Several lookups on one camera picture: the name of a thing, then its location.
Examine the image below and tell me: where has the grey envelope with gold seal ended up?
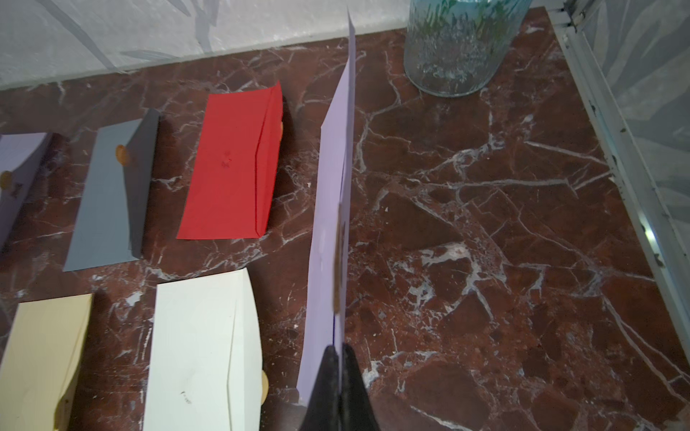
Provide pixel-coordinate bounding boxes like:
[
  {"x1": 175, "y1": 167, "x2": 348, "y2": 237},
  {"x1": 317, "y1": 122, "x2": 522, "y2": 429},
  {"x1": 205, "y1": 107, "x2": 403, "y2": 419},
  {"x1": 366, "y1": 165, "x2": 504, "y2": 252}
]
[{"x1": 63, "y1": 109, "x2": 160, "y2": 272}]

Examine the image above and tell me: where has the blue glass vase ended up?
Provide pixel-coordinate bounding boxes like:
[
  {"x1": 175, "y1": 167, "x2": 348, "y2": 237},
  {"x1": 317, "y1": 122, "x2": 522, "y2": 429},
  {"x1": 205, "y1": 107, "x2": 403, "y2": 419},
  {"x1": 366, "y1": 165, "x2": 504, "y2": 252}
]
[{"x1": 404, "y1": 0, "x2": 531, "y2": 98}]

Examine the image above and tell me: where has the tan kraft envelope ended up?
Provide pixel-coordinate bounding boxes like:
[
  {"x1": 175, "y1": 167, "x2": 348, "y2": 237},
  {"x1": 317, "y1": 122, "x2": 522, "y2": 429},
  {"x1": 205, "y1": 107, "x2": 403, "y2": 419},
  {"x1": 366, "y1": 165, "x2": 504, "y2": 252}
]
[{"x1": 1, "y1": 294, "x2": 93, "y2": 430}]

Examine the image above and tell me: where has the cream white envelope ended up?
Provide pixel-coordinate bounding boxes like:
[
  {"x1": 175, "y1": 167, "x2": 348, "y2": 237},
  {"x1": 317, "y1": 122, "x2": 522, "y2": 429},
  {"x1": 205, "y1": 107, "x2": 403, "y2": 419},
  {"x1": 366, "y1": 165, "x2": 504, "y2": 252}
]
[{"x1": 143, "y1": 269, "x2": 264, "y2": 430}]

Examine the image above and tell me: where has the lilac envelope with gold seal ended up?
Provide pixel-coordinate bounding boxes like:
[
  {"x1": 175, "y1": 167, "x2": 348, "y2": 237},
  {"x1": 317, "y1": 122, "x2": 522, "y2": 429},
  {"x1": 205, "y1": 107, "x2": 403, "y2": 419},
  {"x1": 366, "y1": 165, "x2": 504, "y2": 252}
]
[{"x1": 1, "y1": 132, "x2": 52, "y2": 248}]

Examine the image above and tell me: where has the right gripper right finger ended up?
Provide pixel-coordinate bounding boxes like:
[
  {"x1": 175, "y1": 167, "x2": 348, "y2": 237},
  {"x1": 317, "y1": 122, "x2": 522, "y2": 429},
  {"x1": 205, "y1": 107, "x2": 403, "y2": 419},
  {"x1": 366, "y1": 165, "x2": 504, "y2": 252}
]
[{"x1": 341, "y1": 344, "x2": 380, "y2": 431}]

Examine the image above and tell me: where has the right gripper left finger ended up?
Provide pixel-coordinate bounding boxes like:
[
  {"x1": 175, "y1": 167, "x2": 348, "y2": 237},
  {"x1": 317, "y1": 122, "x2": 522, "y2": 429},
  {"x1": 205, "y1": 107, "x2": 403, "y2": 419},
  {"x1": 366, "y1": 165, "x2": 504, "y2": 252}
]
[{"x1": 299, "y1": 345, "x2": 340, "y2": 431}]

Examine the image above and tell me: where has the red envelope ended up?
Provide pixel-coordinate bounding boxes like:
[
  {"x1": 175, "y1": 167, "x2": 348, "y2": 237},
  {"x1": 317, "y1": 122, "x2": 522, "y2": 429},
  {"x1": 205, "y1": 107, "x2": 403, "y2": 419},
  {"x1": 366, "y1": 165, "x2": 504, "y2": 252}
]
[{"x1": 177, "y1": 84, "x2": 283, "y2": 240}]

